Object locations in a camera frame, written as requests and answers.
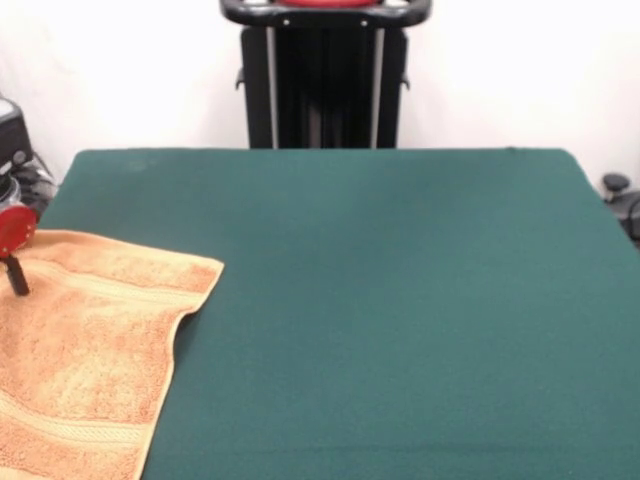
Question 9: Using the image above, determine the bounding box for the dark green table cloth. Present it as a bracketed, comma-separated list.
[35, 147, 640, 480]

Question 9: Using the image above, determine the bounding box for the grey wall cable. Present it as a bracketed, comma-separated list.
[30, 147, 55, 181]

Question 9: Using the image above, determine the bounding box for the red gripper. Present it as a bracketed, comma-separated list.
[0, 201, 39, 298]

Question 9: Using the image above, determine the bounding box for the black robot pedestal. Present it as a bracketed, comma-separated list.
[218, 0, 432, 149]

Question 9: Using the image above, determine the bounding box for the black chair base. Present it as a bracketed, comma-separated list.
[601, 172, 640, 251]

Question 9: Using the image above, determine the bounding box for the orange terry towel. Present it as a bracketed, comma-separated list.
[0, 229, 225, 480]

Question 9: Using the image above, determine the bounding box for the black cable bundle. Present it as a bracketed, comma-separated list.
[17, 162, 57, 217]

